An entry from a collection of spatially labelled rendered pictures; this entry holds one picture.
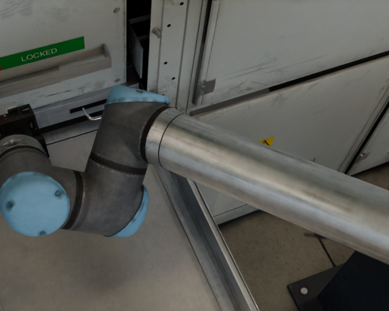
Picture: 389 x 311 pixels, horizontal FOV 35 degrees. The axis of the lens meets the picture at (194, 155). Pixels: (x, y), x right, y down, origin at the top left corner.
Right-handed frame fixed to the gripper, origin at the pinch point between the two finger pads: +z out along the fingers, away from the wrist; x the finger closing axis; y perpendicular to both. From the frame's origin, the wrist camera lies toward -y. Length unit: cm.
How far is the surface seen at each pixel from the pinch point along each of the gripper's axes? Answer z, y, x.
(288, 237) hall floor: 40, 84, -94
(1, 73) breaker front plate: 2.4, 4.6, 5.9
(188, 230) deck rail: -16.6, 29.8, -29.0
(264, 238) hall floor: 43, 76, -93
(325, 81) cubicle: 11, 81, -21
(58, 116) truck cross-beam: 9.7, 13.5, -9.1
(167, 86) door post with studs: 5.3, 37.1, -7.6
